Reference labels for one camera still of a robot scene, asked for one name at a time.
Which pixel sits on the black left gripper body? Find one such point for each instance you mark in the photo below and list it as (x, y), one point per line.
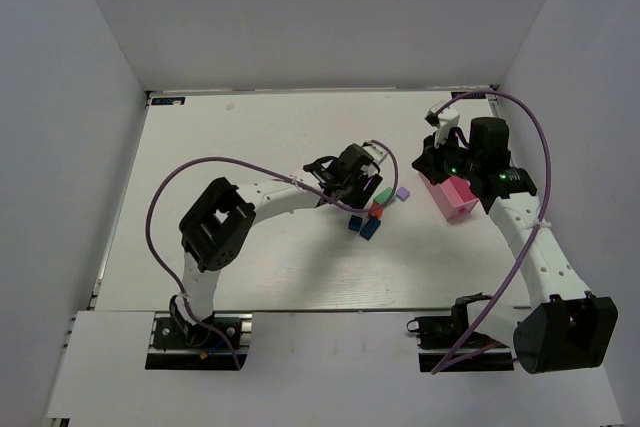
(357, 187)

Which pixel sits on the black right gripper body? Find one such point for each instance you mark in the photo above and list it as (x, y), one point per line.
(431, 165)

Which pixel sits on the pink plastic box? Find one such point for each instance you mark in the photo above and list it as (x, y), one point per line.
(453, 197)

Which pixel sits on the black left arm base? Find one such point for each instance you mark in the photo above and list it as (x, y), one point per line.
(169, 350)

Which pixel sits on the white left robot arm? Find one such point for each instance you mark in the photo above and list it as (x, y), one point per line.
(215, 228)

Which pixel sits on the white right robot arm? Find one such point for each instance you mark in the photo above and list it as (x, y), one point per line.
(568, 326)

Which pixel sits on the green wood block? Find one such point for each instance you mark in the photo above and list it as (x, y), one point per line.
(384, 197)

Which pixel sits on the blue cube block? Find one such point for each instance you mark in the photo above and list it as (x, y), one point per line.
(355, 223)

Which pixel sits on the red wood block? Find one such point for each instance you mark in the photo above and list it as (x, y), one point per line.
(376, 210)

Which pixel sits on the dark blue long block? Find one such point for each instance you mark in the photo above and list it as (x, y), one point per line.
(369, 228)

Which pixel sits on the blue table logo sticker right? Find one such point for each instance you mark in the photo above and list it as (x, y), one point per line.
(468, 95)

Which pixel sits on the blue table logo sticker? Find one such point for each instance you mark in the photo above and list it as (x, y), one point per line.
(468, 95)
(167, 101)

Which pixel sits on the blue table logo sticker left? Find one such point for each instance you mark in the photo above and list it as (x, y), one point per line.
(167, 101)

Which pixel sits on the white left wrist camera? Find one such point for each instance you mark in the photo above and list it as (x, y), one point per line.
(378, 155)

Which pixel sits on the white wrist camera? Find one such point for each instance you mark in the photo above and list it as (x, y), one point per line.
(443, 117)
(378, 155)

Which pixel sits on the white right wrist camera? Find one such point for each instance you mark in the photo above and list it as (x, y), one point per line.
(443, 117)

